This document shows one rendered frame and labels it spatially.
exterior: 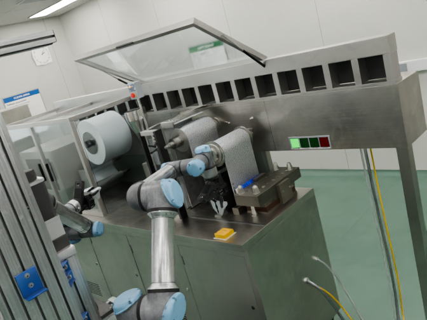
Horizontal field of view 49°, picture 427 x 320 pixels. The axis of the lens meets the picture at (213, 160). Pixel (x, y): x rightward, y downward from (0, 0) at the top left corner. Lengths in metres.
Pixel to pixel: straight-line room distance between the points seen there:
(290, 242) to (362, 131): 0.69
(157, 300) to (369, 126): 1.28
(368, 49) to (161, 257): 1.28
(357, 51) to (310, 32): 2.85
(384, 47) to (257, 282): 1.23
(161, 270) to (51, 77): 6.70
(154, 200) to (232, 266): 0.77
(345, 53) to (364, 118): 0.32
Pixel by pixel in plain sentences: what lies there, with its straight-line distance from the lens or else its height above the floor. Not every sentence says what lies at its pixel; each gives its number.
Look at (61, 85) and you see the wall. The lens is 8.26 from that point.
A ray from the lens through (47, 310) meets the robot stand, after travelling 1.81.
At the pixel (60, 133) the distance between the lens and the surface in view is 3.27.
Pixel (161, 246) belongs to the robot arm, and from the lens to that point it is 1.73.
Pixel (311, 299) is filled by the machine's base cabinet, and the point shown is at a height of 0.33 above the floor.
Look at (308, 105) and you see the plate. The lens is 2.44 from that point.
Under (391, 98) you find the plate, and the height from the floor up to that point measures 1.38.
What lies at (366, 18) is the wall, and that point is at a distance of 4.79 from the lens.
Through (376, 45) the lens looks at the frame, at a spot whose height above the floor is 1.62.
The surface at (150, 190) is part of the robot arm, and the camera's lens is 1.77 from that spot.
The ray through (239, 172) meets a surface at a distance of 2.56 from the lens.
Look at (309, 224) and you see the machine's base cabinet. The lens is 2.66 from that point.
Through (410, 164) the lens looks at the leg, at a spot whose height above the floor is 0.99.
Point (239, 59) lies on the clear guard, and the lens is 2.62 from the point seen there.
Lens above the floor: 1.86
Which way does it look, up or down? 15 degrees down
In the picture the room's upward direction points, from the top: 16 degrees counter-clockwise
